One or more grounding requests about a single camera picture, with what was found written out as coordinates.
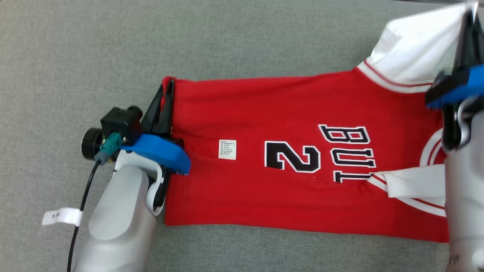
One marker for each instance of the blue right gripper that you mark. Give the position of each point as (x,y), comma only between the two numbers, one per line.
(457,88)

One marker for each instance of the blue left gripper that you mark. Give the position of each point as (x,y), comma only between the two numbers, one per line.
(166,153)

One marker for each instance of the red and white basketball jersey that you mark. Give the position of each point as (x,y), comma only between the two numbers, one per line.
(287,113)

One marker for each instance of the teal left camera connector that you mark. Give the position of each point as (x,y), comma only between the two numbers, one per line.
(109,145)

